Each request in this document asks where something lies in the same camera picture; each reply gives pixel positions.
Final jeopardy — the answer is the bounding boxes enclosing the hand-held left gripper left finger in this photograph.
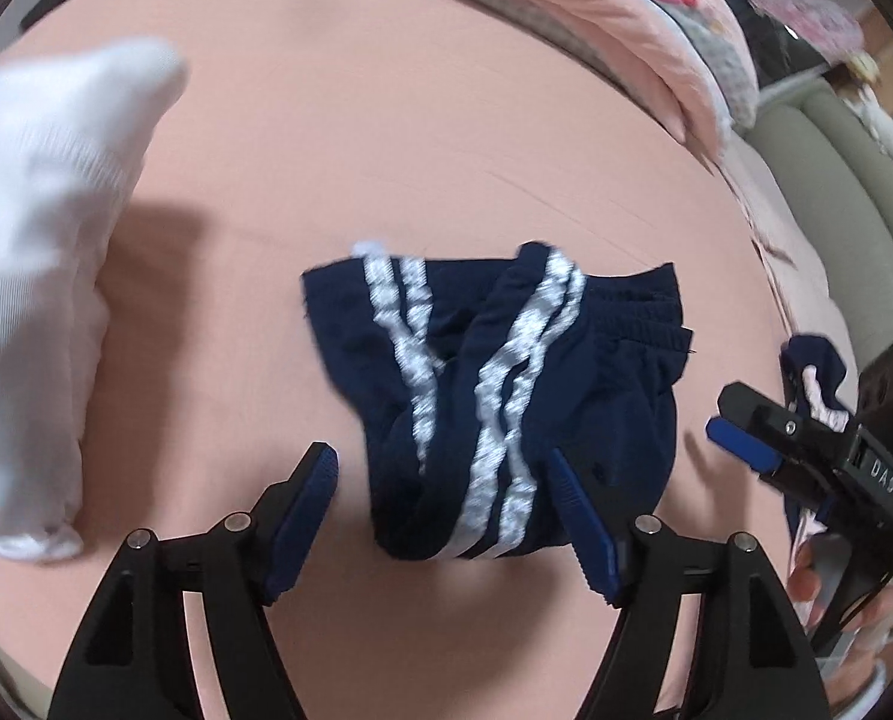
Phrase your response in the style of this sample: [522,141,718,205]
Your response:
[47,441,341,720]

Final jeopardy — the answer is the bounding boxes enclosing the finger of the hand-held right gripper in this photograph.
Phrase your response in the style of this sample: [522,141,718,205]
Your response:
[718,382,856,442]
[705,416,841,494]

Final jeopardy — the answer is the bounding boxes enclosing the navy shorts with white stripes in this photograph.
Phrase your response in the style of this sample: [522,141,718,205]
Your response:
[300,240,699,562]

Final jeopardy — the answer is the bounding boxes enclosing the pink patterned bag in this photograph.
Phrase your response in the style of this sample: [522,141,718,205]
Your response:
[750,0,864,85]

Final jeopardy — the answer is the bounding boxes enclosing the bed with pink sheet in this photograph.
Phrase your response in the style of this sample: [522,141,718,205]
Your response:
[0,0,867,720]

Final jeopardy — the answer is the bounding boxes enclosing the white doll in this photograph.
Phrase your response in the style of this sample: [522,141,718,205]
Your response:
[864,73,893,175]

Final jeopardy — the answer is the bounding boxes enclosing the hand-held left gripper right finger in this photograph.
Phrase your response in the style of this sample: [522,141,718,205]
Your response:
[547,448,846,720]

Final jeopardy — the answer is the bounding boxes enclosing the grey-green sofa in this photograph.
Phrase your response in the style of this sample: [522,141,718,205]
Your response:
[746,82,893,362]

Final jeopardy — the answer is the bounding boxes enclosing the person's right hand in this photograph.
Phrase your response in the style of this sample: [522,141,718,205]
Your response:
[787,536,893,720]

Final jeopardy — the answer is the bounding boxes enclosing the white garment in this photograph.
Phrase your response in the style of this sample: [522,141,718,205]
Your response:
[0,37,191,562]

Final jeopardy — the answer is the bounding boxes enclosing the dark navy garment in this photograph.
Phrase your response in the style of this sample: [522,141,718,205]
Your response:
[780,334,856,432]

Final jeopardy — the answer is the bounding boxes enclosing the folded pink quilt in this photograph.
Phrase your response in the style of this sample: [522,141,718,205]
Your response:
[281,0,762,173]

